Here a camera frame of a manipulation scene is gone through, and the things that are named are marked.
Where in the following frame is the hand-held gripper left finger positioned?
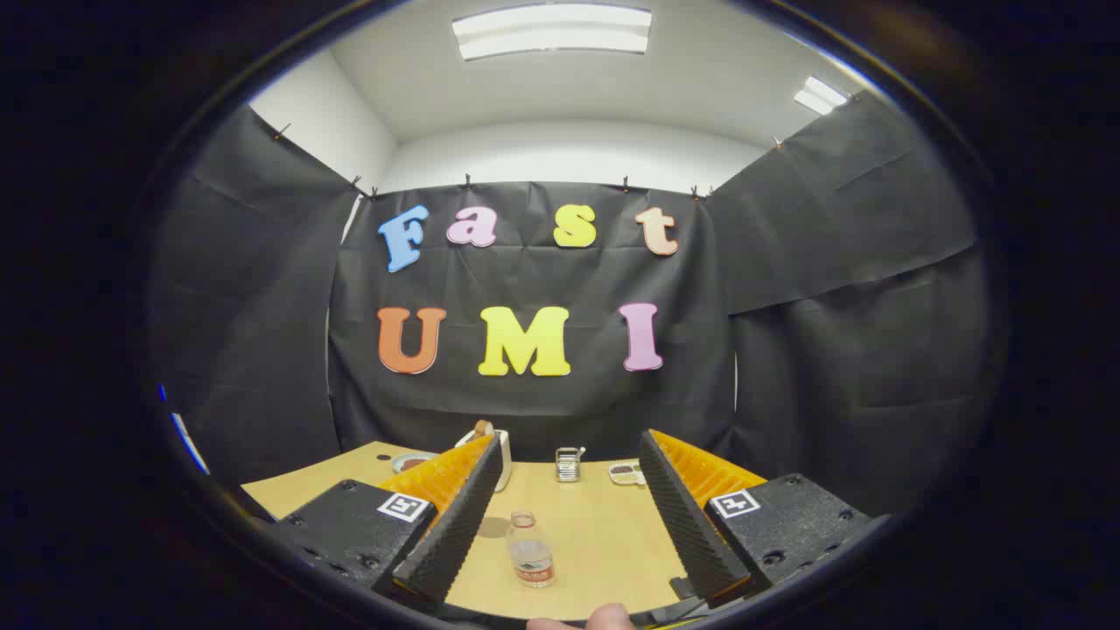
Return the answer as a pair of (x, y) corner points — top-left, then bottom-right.
(267, 433), (505, 605)

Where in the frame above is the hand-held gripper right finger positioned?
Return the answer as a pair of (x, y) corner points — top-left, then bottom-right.
(637, 429), (888, 611)

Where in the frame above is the clear plastic juice bottle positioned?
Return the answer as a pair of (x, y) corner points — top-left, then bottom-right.
(507, 512), (557, 589)

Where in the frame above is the white toaster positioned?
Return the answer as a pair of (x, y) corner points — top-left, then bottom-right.
(455, 427), (514, 493)

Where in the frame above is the wooden table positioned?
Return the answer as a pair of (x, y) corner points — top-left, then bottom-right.
(241, 440), (753, 620)

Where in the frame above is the small ceiling light panel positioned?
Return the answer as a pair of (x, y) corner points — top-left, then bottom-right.
(794, 75), (850, 116)

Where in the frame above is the large ceiling light panel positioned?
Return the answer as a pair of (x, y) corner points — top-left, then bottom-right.
(451, 3), (653, 62)

